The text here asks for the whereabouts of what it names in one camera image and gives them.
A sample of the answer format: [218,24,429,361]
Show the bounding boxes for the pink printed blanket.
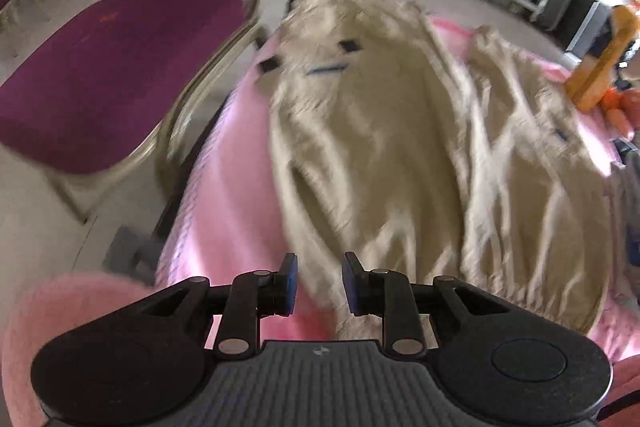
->
[155,14,636,363]

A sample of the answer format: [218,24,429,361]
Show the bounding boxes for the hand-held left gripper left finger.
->
[135,253,299,356]

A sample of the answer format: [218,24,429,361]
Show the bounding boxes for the grey table foot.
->
[102,227,166,283]

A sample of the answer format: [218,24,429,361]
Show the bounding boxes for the person's pink fleece clothing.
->
[0,272,166,427]

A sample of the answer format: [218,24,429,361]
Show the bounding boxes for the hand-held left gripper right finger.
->
[342,252,506,356]

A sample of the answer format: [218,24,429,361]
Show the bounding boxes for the beige jacket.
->
[267,0,613,340]

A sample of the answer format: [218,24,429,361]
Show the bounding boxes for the person's right hand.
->
[600,89,640,135]

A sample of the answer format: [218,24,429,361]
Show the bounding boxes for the grey cloth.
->
[607,142,640,298]

